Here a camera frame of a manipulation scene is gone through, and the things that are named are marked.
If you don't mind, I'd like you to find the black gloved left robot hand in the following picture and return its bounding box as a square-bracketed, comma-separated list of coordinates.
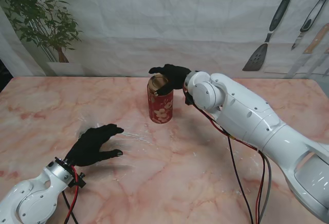
[63, 123, 125, 167]

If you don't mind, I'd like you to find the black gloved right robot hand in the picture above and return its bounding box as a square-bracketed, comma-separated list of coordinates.
[148, 64, 193, 97]

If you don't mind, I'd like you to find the gold round canister lid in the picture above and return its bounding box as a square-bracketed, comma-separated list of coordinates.
[148, 74, 170, 94]

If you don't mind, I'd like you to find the red floral tea canister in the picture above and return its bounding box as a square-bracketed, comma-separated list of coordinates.
[147, 82, 174, 124]

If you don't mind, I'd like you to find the white printed backdrop cloth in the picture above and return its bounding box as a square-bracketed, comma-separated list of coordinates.
[0, 0, 329, 78]

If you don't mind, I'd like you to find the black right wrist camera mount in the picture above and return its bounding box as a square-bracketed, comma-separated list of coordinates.
[185, 91, 197, 106]

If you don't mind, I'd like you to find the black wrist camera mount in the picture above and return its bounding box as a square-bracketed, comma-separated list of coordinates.
[185, 91, 197, 106]
[69, 172, 87, 189]

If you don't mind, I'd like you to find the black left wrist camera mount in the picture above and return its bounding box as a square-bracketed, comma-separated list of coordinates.
[69, 172, 87, 189]

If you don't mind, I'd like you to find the red and black left arm cable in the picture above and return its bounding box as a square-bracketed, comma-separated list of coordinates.
[61, 166, 80, 224]

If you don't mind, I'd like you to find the red and black arm cable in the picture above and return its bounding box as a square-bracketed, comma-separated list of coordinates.
[184, 87, 273, 224]
[61, 166, 80, 224]

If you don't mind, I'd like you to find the red and black right arm cable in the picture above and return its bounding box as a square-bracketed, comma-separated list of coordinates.
[184, 87, 273, 224]

